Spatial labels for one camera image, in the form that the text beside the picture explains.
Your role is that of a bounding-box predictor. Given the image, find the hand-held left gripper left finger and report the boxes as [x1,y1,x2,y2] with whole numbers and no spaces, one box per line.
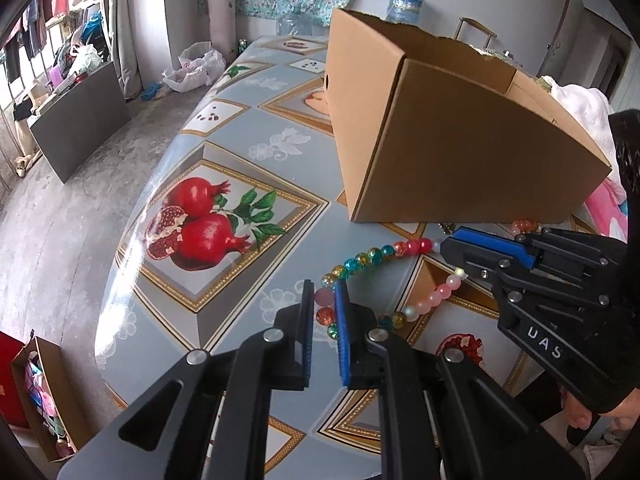
[57,280,315,480]

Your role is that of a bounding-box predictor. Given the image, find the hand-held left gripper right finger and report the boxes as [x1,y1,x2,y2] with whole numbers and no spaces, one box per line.
[335,280,587,480]

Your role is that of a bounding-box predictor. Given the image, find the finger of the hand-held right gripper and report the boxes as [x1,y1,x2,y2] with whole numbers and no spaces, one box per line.
[451,226,627,292]
[440,236,615,322]

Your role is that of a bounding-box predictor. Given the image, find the multicolour bead necklace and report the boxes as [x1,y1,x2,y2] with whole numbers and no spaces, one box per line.
[314,240,468,342]

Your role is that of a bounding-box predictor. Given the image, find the large brown cardboard box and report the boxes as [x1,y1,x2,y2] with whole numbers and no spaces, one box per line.
[324,7,613,224]

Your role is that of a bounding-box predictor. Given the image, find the person's right hand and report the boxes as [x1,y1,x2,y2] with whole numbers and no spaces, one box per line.
[560,392,633,436]

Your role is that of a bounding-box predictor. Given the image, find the white fluffy towel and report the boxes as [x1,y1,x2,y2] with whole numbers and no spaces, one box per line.
[542,75,613,171]

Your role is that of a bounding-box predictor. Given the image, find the small open cardboard box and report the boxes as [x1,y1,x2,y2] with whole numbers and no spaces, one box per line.
[10,335,96,463]

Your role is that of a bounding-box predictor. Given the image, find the blue water jug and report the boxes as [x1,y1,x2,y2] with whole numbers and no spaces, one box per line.
[385,0,426,25]

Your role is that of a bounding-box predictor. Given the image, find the red box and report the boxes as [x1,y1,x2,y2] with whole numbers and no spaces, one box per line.
[0,331,31,428]

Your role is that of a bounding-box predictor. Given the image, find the white plastic bags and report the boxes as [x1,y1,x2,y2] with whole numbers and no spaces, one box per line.
[162,41,227,93]

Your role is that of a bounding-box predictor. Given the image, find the grey board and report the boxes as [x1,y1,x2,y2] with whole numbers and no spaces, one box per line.
[30,62,132,183]

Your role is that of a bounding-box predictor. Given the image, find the beige shoes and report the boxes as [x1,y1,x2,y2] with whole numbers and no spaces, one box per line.
[14,155,43,177]

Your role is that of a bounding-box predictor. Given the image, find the pink rolled mat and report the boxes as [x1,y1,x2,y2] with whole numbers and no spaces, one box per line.
[207,0,237,63]

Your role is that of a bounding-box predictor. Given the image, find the pale curtain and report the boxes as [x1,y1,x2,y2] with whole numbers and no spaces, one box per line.
[102,0,143,101]

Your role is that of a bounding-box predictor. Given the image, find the hanging clothes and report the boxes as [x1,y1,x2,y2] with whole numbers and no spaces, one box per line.
[2,0,108,91]

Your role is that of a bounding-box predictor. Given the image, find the wooden handle frame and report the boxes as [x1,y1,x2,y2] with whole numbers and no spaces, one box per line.
[452,16,498,51]

